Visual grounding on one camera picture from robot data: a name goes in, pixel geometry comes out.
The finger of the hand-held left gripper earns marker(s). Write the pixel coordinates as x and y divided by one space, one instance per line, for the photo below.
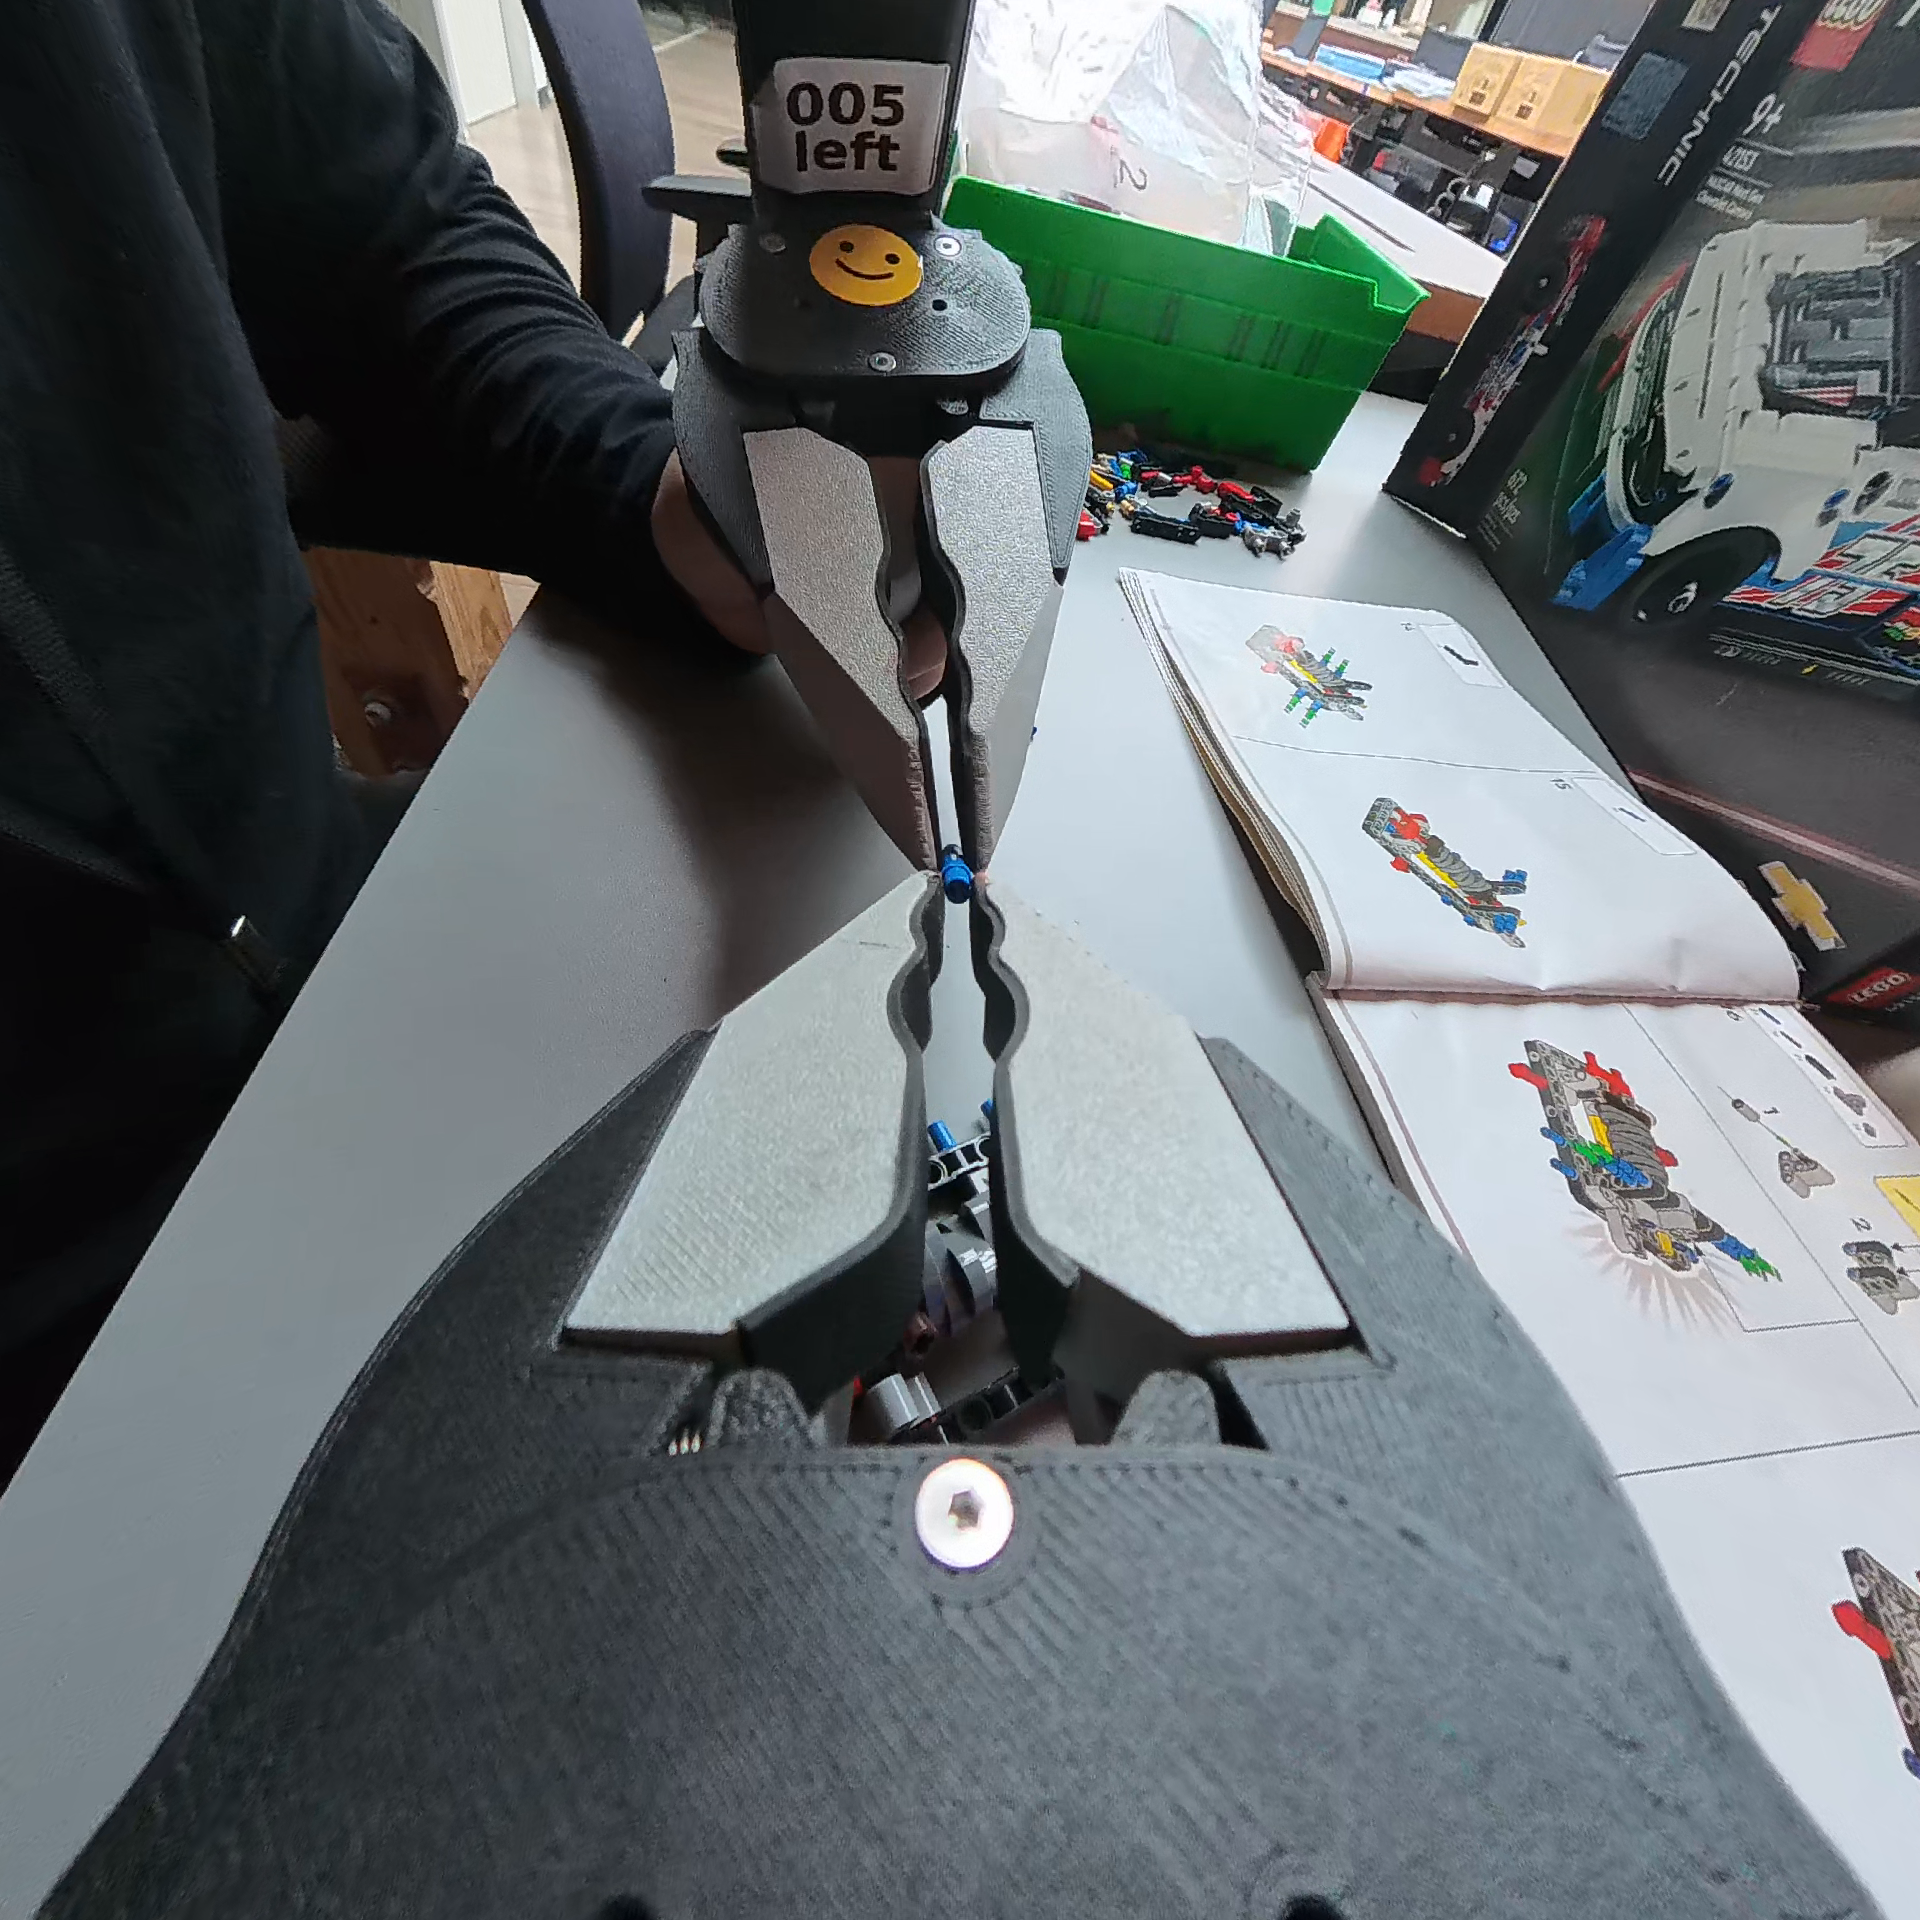
997 571
825 556

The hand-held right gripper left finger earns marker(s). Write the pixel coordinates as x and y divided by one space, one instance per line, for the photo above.
749 1184

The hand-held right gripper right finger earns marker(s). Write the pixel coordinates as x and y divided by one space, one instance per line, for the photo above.
1155 1184

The black lego frame assembly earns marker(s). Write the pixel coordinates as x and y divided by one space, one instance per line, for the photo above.
961 1276

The blue lego pin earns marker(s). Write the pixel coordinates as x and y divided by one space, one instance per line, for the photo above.
956 870

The pile of loose lego parts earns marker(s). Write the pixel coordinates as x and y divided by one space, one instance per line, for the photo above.
1185 511

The lego instruction booklet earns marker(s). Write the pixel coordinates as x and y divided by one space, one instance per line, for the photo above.
1500 1396

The black lego set box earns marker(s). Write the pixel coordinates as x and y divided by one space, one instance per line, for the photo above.
1650 375

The person's left hand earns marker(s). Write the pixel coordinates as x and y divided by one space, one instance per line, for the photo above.
714 579

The black office chair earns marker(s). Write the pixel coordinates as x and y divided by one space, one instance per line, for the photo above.
599 150

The green plastic bin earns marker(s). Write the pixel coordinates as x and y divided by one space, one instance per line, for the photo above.
1200 346

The clear plastic bags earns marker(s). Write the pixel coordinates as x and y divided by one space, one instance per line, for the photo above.
1141 106

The cardboard box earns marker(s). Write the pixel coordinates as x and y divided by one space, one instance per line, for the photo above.
1482 83
1560 100

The wooden post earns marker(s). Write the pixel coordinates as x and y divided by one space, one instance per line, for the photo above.
404 661

